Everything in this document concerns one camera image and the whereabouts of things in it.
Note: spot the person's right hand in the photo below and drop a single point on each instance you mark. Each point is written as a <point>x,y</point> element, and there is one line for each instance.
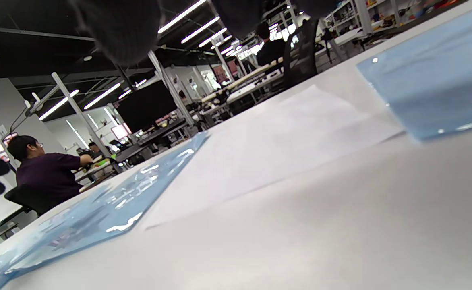
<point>119,28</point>

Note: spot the white paper sheet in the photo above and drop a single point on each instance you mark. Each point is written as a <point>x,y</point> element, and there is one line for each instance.
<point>260,153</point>

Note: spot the blue plastic snap folder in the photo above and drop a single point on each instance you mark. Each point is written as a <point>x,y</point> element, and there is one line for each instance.
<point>79,217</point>
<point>441,80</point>

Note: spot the row of ceiling light strips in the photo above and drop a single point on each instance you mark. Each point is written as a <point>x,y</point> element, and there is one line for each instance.
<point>99,96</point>

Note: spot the black monitor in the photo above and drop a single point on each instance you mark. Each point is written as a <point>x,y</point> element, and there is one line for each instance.
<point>147,104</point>

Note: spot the long work table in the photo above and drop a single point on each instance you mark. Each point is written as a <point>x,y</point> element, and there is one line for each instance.
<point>240,82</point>

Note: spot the black mesh office chair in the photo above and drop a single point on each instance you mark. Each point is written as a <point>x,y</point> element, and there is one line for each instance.
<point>300,60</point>

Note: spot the white storage shelves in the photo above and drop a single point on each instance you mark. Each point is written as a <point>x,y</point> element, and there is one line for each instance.
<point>365,16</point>

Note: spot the white metal post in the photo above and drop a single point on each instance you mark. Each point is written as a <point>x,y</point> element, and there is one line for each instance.
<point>171,88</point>
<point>79,112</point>

